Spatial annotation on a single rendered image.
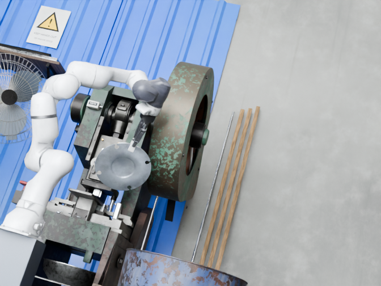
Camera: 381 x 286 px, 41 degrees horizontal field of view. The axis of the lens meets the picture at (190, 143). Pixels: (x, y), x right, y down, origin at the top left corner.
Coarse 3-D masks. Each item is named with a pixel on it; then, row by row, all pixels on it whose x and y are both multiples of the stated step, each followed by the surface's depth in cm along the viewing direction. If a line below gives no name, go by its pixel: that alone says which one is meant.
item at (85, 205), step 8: (72, 192) 270; (80, 192) 264; (80, 200) 275; (88, 200) 275; (96, 200) 273; (80, 208) 274; (88, 208) 273; (72, 216) 272; (80, 216) 272; (88, 216) 272
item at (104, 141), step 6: (102, 138) 296; (108, 138) 297; (114, 138) 296; (102, 144) 296; (108, 144) 295; (96, 150) 295; (96, 156) 293; (90, 168) 291; (90, 174) 287; (96, 180) 288
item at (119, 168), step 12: (120, 144) 255; (108, 156) 258; (120, 156) 258; (132, 156) 259; (144, 156) 259; (96, 168) 260; (108, 168) 261; (120, 168) 262; (132, 168) 263; (144, 168) 263; (108, 180) 265; (120, 180) 265; (132, 180) 266; (144, 180) 267
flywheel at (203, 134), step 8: (200, 104) 324; (200, 112) 328; (200, 120) 331; (192, 128) 297; (200, 128) 296; (192, 136) 295; (200, 136) 295; (208, 136) 305; (192, 144) 298; (200, 144) 297; (192, 152) 315; (192, 160) 329
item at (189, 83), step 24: (192, 72) 280; (168, 96) 268; (192, 96) 267; (168, 120) 264; (192, 120) 272; (168, 144) 264; (168, 168) 269; (192, 168) 317; (168, 192) 283; (192, 192) 343
